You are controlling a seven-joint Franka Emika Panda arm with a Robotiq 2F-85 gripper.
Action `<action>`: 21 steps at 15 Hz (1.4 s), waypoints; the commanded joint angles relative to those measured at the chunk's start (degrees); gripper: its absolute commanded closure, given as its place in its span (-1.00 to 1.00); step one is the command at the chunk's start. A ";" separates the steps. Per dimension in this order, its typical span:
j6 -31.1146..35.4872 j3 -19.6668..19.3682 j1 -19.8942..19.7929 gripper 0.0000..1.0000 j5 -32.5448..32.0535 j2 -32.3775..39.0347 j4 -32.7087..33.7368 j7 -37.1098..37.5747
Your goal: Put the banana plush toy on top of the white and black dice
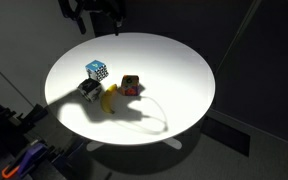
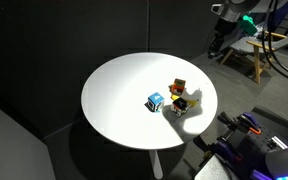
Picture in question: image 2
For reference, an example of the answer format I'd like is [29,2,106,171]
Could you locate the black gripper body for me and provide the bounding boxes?
[212,17,242,48]

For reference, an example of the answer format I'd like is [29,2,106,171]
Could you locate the grey robot base with light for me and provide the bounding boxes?
[264,139,288,180]

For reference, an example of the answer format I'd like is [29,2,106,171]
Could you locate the orange dice with number six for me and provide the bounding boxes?
[170,78,188,96]

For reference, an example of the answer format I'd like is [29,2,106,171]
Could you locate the blue dice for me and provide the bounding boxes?
[147,91,166,114]

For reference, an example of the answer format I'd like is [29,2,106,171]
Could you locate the wooden chair with grey seat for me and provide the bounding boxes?
[219,29,288,85]

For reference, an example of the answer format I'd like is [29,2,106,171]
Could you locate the black clamp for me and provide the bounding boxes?
[217,111,252,144]

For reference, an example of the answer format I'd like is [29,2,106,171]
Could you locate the purple clamp with orange tip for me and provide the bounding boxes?
[216,142,246,165]
[241,111,263,136]

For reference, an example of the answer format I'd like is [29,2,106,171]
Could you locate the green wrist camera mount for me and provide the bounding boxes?
[239,14,259,36]

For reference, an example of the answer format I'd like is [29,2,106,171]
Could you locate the white table pedestal base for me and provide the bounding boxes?
[148,149,164,180]

